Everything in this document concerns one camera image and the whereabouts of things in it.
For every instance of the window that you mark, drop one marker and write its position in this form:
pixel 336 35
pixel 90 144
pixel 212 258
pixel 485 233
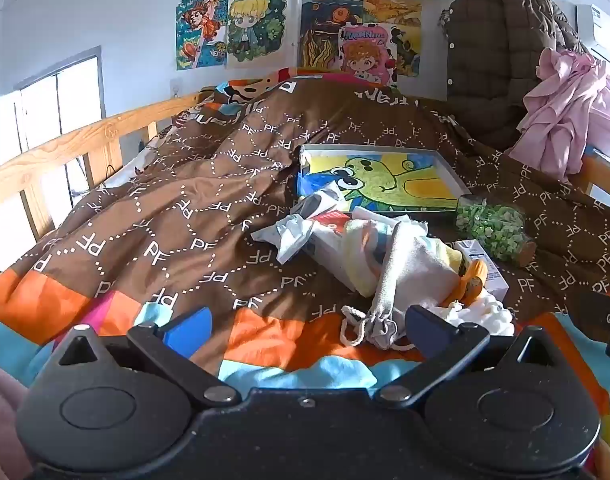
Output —
pixel 60 95

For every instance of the brown quilted jacket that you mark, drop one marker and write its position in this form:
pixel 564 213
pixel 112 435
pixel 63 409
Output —
pixel 500 60

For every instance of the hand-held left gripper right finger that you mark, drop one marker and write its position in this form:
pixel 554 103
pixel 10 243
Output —
pixel 427 330

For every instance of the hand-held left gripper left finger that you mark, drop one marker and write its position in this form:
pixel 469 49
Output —
pixel 185 332

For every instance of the brown printed blanket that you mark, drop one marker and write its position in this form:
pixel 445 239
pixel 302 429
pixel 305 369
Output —
pixel 185 185

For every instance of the pink cloth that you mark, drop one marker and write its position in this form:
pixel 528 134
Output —
pixel 575 110

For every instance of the wooden bed rail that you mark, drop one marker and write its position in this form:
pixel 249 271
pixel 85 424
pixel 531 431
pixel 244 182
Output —
pixel 600 172
pixel 60 145

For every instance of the white air conditioner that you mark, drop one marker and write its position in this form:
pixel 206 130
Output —
pixel 605 25

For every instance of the grey tray with frog picture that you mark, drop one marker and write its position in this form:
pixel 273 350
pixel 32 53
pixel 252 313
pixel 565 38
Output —
pixel 385 185

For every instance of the group of cartoon wall posters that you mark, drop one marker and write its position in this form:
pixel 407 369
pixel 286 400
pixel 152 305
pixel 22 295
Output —
pixel 255 25

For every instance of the small white box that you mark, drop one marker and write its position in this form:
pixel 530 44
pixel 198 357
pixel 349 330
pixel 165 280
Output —
pixel 492 270

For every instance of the white fluffy cloth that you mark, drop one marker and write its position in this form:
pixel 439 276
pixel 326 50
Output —
pixel 485 315

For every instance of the orange white medicine box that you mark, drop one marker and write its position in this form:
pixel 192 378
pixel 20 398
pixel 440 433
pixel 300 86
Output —
pixel 330 250

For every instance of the striped cloth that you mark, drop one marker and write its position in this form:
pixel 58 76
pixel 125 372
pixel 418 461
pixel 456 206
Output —
pixel 360 260

